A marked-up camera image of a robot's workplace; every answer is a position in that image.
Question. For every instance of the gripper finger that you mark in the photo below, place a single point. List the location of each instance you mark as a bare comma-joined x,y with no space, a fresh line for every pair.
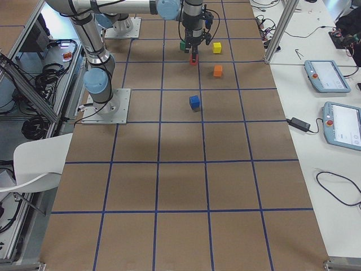
194,50

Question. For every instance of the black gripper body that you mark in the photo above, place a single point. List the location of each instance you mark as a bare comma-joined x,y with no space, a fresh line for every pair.
194,37

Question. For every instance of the red block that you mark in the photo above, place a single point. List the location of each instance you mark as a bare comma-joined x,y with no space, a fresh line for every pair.
194,60

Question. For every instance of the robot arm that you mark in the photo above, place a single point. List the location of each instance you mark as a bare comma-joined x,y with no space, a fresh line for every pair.
193,15
98,79

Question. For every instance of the green block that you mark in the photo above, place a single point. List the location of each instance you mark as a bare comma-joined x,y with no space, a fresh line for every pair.
182,45

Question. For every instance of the yellow block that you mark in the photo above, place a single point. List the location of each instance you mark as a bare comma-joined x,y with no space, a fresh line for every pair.
217,48

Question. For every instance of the orange block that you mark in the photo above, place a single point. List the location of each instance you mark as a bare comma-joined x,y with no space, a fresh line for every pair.
218,71

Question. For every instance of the blue block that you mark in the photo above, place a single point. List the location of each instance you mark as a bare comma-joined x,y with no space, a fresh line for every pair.
194,102

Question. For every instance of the hex key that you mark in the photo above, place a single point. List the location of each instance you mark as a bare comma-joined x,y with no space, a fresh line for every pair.
298,53

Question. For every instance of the red snack packet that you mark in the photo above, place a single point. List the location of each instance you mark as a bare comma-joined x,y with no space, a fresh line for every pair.
67,55

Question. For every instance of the black power adapter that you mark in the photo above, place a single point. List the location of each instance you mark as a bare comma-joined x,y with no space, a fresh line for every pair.
299,124

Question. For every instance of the far teach pendant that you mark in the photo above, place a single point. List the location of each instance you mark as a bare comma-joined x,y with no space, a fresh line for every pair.
326,77

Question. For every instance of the teach pendant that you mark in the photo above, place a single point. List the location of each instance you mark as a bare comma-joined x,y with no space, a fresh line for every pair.
326,77
341,125

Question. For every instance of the near teach pendant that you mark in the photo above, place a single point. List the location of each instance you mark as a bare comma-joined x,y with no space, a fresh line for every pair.
341,125

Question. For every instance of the white chair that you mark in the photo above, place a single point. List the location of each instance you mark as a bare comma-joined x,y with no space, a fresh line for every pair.
38,165

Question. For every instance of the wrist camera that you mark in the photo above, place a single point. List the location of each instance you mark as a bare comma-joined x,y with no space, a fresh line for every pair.
208,17

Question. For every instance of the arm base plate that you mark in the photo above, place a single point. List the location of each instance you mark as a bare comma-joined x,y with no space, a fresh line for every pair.
124,29
114,112

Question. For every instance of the aluminium frame post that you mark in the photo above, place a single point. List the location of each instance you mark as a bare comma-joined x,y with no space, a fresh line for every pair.
280,29

